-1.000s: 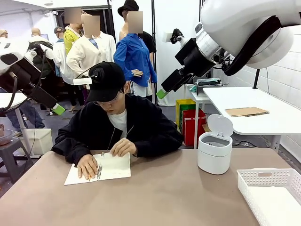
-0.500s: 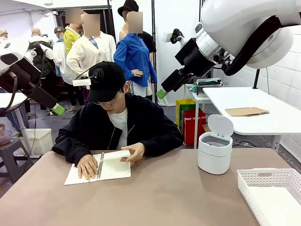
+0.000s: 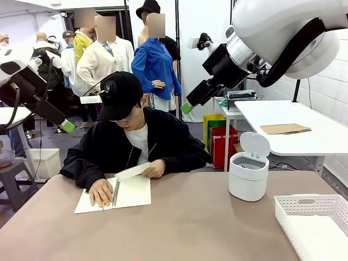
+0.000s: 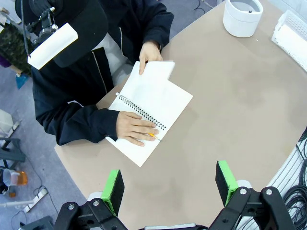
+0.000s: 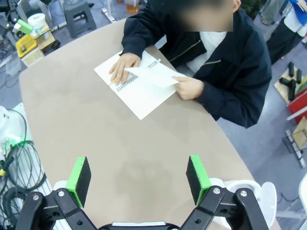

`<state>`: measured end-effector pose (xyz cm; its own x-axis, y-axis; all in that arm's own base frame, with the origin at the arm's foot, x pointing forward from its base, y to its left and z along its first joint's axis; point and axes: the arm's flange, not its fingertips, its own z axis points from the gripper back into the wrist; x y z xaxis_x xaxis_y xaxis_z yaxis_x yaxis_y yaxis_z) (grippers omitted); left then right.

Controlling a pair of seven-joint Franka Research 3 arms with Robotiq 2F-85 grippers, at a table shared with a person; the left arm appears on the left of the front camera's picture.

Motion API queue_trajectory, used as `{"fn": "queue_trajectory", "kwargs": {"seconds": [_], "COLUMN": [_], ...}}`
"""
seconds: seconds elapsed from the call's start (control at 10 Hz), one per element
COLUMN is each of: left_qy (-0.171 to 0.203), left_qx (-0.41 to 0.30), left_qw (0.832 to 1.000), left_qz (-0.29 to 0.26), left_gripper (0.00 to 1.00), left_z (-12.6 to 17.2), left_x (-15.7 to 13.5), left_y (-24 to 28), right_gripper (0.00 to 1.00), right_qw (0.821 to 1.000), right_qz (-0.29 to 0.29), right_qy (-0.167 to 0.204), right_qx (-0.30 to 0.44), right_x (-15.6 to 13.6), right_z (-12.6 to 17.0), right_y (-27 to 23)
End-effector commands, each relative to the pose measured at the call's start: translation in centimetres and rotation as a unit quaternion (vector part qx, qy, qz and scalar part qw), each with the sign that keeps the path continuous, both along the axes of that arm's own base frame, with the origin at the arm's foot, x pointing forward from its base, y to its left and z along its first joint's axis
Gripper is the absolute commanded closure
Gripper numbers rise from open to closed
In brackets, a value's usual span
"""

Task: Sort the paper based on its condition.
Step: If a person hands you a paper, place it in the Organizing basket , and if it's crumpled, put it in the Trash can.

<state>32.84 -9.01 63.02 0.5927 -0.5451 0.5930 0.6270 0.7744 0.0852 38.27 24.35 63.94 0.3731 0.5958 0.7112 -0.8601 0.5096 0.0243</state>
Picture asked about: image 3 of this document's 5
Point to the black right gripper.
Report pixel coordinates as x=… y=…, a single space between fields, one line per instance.
x=225 y=69

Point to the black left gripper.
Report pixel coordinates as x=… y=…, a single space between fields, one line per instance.
x=27 y=87

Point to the white spiral notebook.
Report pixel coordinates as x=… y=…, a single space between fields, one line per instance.
x=134 y=193

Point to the person's left forearm black sleeve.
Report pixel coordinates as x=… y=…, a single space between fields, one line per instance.
x=187 y=161

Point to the person's right forearm black sleeve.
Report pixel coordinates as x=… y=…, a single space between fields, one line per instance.
x=79 y=174

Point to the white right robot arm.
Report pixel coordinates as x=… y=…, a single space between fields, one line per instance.
x=272 y=21

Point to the person's left hand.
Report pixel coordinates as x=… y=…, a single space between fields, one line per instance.
x=156 y=168

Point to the person's right hand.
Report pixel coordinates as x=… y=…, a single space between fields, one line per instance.
x=102 y=193

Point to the yellow bag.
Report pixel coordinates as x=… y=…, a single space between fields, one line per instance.
x=214 y=122

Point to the small white side table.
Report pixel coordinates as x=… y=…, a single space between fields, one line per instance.
x=231 y=113

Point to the gray tray with green item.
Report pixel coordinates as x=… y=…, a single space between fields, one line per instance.
x=240 y=95

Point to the black light stand pole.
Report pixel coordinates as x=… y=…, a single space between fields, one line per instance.
x=178 y=54

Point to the white shirt mannequin with cap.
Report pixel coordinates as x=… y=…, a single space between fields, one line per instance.
x=71 y=70

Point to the white storage bin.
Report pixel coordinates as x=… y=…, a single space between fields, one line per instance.
x=49 y=163

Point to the seated person black jacket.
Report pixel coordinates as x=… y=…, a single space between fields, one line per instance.
x=168 y=136

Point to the blue shirt mannequin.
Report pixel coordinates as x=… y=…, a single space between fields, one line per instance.
x=155 y=62

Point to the red bag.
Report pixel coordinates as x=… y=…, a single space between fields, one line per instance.
x=221 y=146

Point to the clear glass bowl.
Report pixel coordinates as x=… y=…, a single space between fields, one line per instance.
x=6 y=159

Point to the cream jacket mannequin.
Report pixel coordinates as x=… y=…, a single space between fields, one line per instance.
x=100 y=62

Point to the black baseball cap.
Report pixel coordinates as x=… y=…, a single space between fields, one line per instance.
x=122 y=95

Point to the yellow jacket mannequin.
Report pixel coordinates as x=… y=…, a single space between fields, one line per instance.
x=81 y=46

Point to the gray plastic stool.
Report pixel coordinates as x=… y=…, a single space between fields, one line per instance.
x=13 y=176

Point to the large white table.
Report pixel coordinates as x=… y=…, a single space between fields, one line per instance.
x=280 y=114

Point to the pink and yellow clothed mannequin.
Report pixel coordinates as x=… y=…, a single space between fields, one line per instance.
x=3 y=39

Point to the brown cardboard sheet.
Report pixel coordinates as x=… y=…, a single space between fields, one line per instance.
x=285 y=128

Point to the black tripod stand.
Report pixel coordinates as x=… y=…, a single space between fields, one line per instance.
x=296 y=92

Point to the white lidded trash can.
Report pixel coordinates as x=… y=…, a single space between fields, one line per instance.
x=247 y=179

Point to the black bucket hat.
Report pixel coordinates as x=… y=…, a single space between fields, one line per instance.
x=148 y=8

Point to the white perforated plastic basket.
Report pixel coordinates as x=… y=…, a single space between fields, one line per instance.
x=288 y=225

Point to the white head-mounted camera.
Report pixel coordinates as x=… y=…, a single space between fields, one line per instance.
x=91 y=99

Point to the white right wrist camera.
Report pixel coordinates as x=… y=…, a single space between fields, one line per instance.
x=198 y=42

